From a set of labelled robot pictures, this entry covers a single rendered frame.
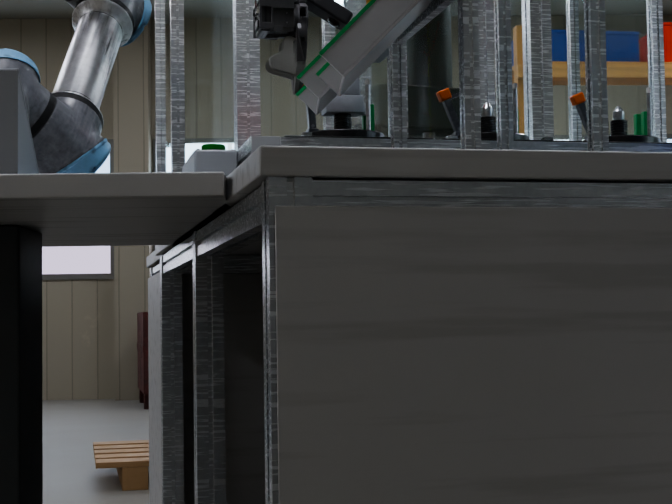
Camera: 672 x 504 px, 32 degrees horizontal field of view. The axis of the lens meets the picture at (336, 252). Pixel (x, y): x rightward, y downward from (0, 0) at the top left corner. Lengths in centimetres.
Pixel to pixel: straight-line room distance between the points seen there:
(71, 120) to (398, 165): 92
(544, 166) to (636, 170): 10
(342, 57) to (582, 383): 52
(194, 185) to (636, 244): 50
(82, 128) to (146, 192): 66
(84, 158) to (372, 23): 69
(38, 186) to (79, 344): 917
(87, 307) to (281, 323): 939
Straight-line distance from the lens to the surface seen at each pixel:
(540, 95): 325
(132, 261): 1028
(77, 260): 1055
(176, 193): 138
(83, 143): 202
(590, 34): 155
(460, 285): 122
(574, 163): 127
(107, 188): 139
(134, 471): 491
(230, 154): 192
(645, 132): 215
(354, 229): 119
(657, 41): 317
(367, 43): 150
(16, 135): 177
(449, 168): 122
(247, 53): 307
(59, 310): 1059
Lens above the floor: 69
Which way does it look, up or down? 3 degrees up
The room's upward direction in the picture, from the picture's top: 1 degrees counter-clockwise
